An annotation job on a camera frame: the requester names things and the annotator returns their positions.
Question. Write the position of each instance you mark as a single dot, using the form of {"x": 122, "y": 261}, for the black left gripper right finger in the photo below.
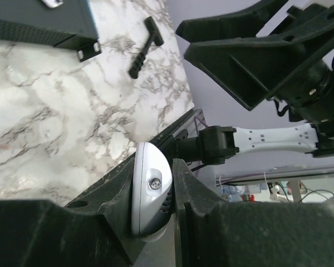
{"x": 210, "y": 231}

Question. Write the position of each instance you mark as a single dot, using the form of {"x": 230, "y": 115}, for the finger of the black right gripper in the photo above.
{"x": 241, "y": 24}

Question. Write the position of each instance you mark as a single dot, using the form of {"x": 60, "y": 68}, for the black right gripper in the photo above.
{"x": 252, "y": 69}

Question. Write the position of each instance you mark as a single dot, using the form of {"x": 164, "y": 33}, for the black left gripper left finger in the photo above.
{"x": 94, "y": 230}

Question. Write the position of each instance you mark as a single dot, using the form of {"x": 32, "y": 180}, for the white remote control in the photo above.
{"x": 152, "y": 189}

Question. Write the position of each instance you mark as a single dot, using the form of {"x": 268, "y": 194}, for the white battery compartment cover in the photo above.
{"x": 53, "y": 3}

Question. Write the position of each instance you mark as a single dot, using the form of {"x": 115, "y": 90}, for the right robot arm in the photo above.
{"x": 311, "y": 111}

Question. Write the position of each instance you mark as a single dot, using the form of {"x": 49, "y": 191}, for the black plastic clip part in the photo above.
{"x": 154, "y": 37}

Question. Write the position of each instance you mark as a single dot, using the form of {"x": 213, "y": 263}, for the dark network switch box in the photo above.
{"x": 70, "y": 26}

